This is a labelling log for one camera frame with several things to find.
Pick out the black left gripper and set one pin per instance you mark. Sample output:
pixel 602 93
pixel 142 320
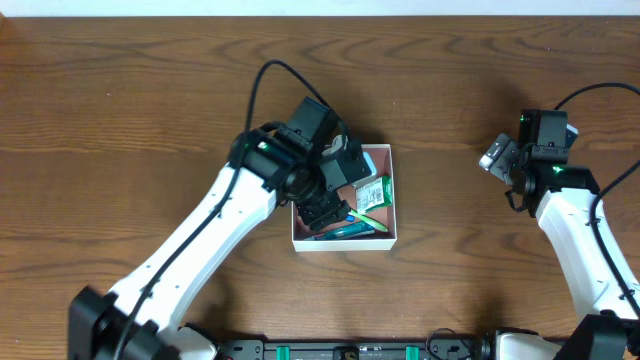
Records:
pixel 323 211

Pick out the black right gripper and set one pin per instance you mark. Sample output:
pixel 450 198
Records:
pixel 516 176

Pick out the green soap packet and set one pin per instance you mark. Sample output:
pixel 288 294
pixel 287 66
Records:
pixel 374 195

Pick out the green toothpaste tube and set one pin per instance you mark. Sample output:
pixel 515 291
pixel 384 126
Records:
pixel 349 231

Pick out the green white toothbrush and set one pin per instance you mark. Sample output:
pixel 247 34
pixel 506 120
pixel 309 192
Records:
pixel 377 225

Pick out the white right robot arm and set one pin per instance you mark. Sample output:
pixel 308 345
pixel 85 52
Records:
pixel 566 202

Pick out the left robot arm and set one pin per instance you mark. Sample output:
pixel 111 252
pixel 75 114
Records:
pixel 141 316

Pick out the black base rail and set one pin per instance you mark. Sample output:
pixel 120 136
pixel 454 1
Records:
pixel 443 344

